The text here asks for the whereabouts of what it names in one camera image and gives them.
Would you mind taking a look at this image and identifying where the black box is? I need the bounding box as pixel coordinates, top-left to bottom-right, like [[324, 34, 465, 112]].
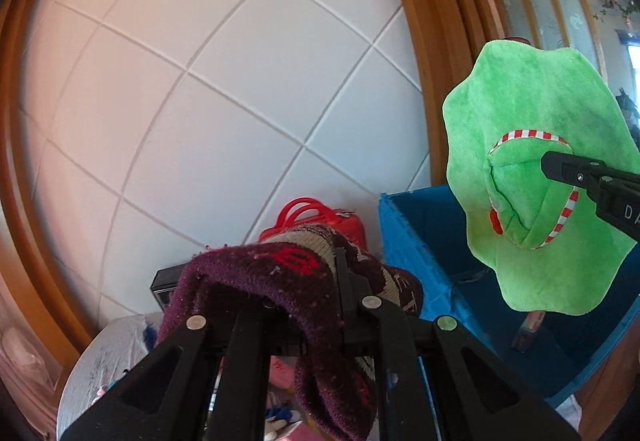
[[150, 263, 188, 312]]

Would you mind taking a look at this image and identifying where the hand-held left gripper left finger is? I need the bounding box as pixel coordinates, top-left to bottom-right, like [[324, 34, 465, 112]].
[[59, 303, 272, 441]]

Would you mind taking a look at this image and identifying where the maroon patterned knit hat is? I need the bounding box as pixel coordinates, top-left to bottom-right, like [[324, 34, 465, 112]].
[[159, 223, 425, 441]]

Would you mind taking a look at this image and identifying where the green plush hat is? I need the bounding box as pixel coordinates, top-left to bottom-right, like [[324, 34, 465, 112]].
[[442, 38, 640, 317]]

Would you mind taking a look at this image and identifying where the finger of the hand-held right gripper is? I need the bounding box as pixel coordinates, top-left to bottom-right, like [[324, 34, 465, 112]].
[[541, 150, 640, 194]]

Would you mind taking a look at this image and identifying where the red small suitcase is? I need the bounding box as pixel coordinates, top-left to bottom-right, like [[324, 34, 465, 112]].
[[258, 197, 367, 254]]

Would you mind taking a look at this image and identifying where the blue plastic crate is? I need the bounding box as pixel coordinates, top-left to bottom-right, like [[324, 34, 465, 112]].
[[378, 185, 640, 409]]

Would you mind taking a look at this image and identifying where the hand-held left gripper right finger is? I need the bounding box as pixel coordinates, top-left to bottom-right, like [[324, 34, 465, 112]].
[[334, 247, 582, 441]]

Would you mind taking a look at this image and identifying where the wooden door frame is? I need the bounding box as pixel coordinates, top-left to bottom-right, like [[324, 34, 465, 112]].
[[0, 0, 501, 372]]

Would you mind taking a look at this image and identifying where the blue feather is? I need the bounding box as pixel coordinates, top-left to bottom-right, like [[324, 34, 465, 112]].
[[141, 322, 162, 353]]

